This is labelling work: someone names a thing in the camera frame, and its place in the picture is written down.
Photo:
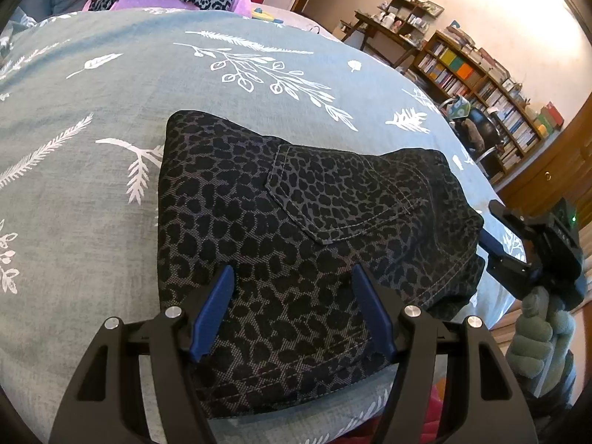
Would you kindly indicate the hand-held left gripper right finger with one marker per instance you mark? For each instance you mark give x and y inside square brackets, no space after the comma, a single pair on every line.
[374,319]

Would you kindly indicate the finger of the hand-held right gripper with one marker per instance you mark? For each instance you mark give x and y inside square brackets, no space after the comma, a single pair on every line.
[495,244]
[506,215]

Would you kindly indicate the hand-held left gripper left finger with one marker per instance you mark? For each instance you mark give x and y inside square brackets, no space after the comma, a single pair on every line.
[212,310]

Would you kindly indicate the dark leopard print pants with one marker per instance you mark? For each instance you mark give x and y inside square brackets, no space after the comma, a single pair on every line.
[277,222]

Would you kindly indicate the person's right forearm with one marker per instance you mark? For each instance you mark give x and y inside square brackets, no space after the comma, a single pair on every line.
[557,414]

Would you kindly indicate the person's right hand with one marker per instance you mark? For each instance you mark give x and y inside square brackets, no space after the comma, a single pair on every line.
[532,337]

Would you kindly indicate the wooden cabinet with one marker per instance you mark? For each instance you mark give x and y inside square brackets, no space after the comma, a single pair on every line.
[555,171]

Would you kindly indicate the brown cloth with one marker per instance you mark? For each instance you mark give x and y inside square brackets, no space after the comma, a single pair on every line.
[472,133]

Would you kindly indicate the black metal chair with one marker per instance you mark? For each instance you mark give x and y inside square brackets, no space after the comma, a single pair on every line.
[485,125]

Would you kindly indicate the patterned bag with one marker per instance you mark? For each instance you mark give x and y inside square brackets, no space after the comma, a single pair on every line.
[459,107]

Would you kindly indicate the wooden bookshelf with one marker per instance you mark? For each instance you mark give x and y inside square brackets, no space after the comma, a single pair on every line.
[462,69]

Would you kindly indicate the wooden desk shelf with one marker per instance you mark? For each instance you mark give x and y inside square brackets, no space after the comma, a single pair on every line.
[407,9]

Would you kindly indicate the wooden desk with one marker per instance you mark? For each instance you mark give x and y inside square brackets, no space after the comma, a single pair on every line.
[379,23]

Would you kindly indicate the teal leaf print blanket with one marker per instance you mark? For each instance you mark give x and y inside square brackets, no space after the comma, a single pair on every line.
[138,88]

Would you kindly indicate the lavender bed sheet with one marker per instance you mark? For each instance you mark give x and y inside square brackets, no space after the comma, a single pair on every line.
[305,23]

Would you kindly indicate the yellow and blue toy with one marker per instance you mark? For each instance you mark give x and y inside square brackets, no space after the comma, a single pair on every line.
[268,15]

